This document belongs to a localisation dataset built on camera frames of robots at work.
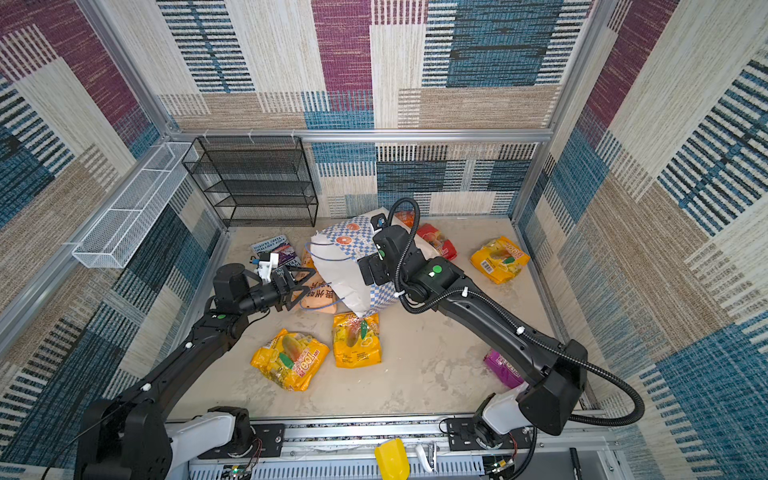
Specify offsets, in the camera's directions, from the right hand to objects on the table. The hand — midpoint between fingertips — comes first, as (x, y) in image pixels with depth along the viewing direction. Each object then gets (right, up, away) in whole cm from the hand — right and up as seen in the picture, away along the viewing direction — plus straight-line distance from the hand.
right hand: (383, 260), depth 74 cm
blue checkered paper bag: (-13, +3, +9) cm, 16 cm away
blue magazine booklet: (-38, +4, +37) cm, 53 cm away
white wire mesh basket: (-64, +4, -4) cm, 64 cm away
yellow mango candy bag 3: (+39, -1, +28) cm, 48 cm away
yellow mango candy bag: (-24, -27, +7) cm, 37 cm away
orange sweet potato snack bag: (-20, -12, +20) cm, 30 cm away
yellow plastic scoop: (+2, -47, -3) cm, 47 cm away
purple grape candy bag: (+32, -30, +5) cm, 44 cm away
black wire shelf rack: (-47, +27, +37) cm, 66 cm away
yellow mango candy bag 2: (-7, -23, +11) cm, 26 cm away
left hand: (-18, -4, +3) cm, 19 cm away
